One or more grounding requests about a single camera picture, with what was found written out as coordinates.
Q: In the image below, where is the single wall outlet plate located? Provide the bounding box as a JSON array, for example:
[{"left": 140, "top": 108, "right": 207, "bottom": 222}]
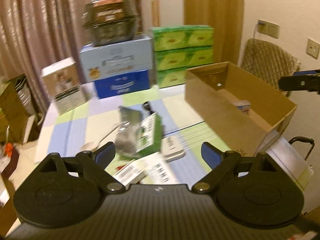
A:
[{"left": 306, "top": 38, "right": 320, "bottom": 59}]

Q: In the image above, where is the white and brown product box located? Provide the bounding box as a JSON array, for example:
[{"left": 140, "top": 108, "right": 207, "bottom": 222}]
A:
[{"left": 41, "top": 57, "right": 86, "bottom": 114}]

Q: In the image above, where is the dark blue milk carton box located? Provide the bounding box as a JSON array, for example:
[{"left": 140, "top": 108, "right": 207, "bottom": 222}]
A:
[{"left": 93, "top": 70, "right": 150, "bottom": 99}]

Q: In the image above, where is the silver foil pouch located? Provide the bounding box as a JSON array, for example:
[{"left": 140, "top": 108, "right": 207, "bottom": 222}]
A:
[{"left": 114, "top": 106, "right": 143, "bottom": 158}]

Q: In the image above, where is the green and white small box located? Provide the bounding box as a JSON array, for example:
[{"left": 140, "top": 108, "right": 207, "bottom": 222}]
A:
[{"left": 134, "top": 113, "right": 163, "bottom": 159}]

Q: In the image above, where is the white barcode medicine box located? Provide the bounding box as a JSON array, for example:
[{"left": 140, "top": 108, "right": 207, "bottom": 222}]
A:
[{"left": 113, "top": 152, "right": 179, "bottom": 189}]

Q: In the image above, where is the green tissue pack stack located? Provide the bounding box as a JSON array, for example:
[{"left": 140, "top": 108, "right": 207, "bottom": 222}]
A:
[{"left": 151, "top": 25, "right": 214, "bottom": 88}]

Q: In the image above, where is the brown cardboard box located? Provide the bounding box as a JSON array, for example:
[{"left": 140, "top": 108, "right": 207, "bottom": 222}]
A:
[{"left": 185, "top": 62, "right": 297, "bottom": 156}]

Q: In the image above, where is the light blue milk carton box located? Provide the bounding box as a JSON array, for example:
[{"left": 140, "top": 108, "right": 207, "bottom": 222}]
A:
[{"left": 79, "top": 34, "right": 153, "bottom": 82}]

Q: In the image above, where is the small blue white box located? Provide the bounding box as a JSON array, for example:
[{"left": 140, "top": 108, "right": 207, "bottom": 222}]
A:
[{"left": 233, "top": 100, "right": 251, "bottom": 114}]

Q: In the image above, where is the black audio cable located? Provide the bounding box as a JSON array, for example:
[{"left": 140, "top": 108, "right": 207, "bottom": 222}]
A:
[{"left": 141, "top": 100, "right": 157, "bottom": 117}]

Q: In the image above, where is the black instant noodle bowl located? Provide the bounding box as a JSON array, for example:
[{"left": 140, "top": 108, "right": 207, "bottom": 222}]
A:
[{"left": 82, "top": 0, "right": 138, "bottom": 46}]

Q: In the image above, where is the double wall socket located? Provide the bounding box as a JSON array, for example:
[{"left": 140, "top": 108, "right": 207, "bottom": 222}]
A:
[{"left": 258, "top": 20, "right": 280, "bottom": 39}]

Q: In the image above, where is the small white case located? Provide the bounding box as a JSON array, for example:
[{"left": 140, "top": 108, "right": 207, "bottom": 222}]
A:
[{"left": 161, "top": 136, "right": 185, "bottom": 162}]

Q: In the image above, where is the wooden door panel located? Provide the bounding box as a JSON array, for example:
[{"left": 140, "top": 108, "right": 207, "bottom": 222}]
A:
[{"left": 184, "top": 0, "right": 245, "bottom": 64}]

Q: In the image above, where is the checkered tablecloth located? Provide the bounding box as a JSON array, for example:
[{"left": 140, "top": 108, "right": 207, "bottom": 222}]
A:
[{"left": 35, "top": 83, "right": 232, "bottom": 189}]

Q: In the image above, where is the pink brown curtain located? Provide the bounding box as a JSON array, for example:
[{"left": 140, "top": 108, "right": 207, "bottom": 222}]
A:
[{"left": 1, "top": 0, "right": 141, "bottom": 113}]

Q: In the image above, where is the quilted brown chair cushion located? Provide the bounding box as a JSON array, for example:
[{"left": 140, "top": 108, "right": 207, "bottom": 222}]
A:
[{"left": 240, "top": 38, "right": 301, "bottom": 89}]

